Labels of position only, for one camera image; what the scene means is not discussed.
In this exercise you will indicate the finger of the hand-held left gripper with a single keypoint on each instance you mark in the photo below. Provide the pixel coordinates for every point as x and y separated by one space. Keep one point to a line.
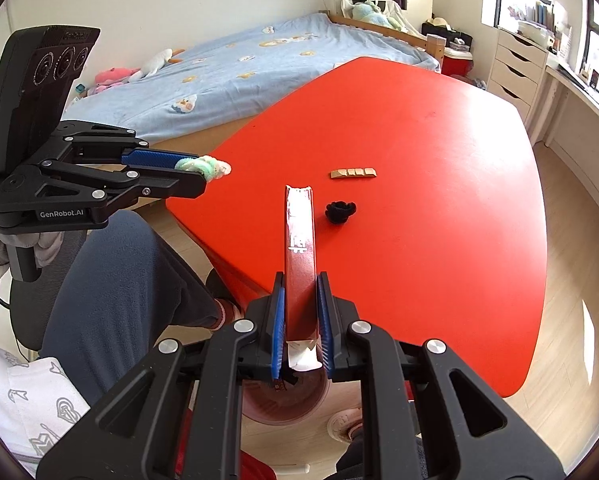
154 158
169 184

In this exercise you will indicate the tan wooden block strip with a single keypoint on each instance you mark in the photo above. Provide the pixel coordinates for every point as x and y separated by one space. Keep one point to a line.
354 173

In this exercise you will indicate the pink plush toy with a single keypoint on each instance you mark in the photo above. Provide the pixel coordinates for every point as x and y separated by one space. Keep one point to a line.
112 77

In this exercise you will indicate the bed with blue sheet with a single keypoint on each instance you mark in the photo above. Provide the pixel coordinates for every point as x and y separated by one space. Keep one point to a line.
259 65

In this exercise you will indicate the person's left hand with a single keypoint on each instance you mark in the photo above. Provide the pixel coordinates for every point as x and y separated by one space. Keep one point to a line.
49 250

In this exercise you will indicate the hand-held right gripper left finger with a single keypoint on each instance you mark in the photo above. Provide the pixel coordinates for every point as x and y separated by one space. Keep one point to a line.
278 320

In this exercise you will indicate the person's left leg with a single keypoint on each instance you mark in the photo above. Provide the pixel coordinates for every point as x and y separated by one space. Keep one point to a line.
119 300

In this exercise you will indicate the white drawer unit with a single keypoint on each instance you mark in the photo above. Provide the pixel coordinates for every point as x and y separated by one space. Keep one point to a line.
517 72

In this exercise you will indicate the person's leg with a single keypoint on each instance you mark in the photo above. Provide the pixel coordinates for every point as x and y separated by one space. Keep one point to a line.
119 300
359 462

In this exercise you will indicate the person's right leg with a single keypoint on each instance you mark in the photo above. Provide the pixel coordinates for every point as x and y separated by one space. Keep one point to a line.
359 462

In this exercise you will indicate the long white desk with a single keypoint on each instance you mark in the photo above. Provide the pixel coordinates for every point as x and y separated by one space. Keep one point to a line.
579 115

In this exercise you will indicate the white goose plush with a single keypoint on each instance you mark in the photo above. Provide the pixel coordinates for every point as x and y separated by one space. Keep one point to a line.
154 64

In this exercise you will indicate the black chair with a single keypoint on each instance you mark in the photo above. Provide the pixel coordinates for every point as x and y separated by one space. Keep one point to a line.
27 315

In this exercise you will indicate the row of books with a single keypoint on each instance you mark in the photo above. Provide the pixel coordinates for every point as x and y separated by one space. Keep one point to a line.
542 12

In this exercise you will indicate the long red cardboard box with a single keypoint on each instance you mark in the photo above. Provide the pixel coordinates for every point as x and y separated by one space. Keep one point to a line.
299 280

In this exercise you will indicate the pink white slipper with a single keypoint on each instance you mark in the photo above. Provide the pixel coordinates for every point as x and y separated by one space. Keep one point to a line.
226 310
344 425

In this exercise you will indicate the green blue plush toy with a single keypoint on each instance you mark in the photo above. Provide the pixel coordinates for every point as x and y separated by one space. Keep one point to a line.
367 12

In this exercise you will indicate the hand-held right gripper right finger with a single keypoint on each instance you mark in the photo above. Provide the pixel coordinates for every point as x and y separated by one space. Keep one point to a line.
324 320

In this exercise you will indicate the straw hat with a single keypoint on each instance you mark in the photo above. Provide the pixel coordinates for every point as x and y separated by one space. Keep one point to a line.
437 22

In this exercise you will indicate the small dark desk frame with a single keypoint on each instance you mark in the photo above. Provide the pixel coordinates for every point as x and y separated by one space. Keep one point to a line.
593 78

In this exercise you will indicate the white patterned shirt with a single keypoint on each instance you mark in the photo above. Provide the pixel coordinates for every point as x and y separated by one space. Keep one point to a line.
29 400

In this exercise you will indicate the black storage bin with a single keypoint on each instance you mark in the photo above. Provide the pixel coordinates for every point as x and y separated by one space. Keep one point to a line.
460 41

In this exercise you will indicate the red cooler box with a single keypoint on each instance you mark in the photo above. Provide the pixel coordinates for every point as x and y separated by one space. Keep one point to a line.
457 63

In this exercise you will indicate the black scrunchie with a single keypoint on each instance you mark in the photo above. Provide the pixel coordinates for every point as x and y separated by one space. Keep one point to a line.
340 212

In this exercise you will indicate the white green fluffy sock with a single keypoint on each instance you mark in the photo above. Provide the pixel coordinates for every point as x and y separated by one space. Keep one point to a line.
209 167

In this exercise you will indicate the white metal bed rail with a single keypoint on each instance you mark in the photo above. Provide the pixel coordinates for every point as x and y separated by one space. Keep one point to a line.
404 21

